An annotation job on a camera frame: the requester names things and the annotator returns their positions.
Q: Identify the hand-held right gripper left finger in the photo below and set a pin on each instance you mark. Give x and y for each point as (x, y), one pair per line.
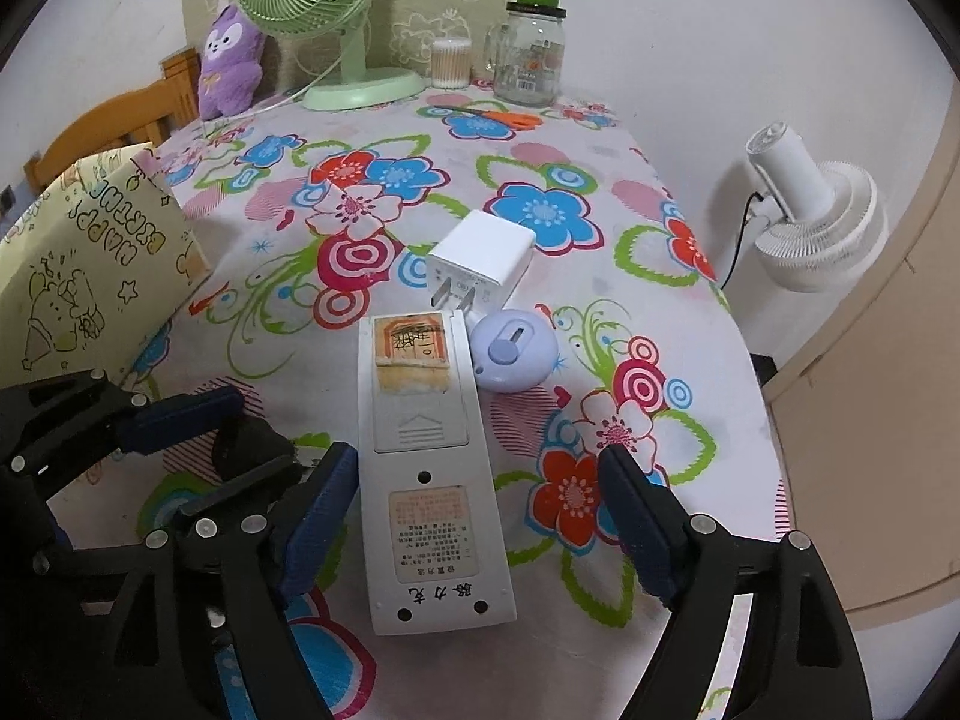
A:
(319, 532)

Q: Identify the lavender round device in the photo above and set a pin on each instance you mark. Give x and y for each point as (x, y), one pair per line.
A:
(517, 352)

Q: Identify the glass jar mug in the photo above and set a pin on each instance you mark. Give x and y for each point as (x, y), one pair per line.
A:
(529, 60)

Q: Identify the floral tablecloth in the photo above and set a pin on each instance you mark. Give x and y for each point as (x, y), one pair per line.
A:
(600, 165)

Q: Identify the cotton swab container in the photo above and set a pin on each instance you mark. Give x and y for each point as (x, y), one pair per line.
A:
(451, 64)

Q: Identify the white standing fan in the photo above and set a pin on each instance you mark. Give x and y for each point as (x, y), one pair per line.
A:
(817, 225)

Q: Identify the purple plush toy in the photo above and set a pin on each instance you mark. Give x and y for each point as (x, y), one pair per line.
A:
(229, 67)

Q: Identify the wooden chair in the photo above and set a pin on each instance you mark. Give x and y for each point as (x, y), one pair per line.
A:
(97, 120)

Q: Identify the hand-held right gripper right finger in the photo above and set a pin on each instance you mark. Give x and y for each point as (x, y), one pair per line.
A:
(634, 532)

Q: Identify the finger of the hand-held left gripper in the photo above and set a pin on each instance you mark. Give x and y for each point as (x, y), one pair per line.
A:
(251, 457)
(187, 416)

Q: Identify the white remote control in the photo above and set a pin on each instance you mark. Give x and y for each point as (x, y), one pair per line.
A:
(427, 465)

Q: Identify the white wall charger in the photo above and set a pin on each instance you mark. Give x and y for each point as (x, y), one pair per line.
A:
(484, 255)

